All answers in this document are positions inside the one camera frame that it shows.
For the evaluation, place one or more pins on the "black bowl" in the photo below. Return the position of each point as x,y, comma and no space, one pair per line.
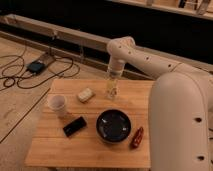
113,126

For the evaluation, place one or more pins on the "red bottle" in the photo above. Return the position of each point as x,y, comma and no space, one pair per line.
137,138

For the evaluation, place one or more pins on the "cream sponge block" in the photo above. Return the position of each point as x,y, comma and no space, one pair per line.
85,95

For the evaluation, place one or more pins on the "black rectangular box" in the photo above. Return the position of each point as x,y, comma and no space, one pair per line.
74,126

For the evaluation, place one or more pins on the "blue power adapter box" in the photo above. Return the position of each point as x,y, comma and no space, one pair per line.
35,67

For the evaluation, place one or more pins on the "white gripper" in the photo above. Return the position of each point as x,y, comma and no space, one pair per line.
112,82

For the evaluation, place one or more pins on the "wooden table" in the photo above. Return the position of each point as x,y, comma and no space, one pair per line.
50,146

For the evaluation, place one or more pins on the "long wooden beam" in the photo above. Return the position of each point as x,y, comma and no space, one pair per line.
83,40

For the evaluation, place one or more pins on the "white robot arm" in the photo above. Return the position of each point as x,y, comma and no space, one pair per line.
179,103

